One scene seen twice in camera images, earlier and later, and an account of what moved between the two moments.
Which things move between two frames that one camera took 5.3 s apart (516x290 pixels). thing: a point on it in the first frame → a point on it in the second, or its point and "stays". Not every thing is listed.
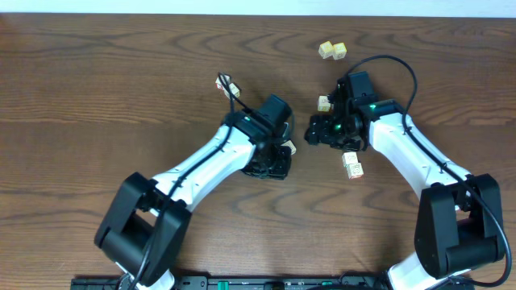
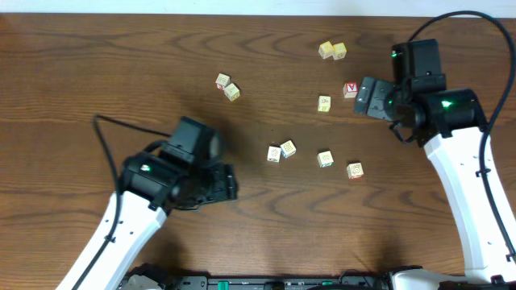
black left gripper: x=268 y=166 → x=224 y=182
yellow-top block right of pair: x=339 y=51 stays
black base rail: x=252 y=282 stays
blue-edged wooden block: x=293 y=147 stays
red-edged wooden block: x=219 y=84 stays
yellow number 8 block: x=323 y=104 stays
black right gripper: x=320 y=132 → x=376 y=106
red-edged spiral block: x=355 y=171 stays
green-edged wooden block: x=349 y=158 → x=325 y=159
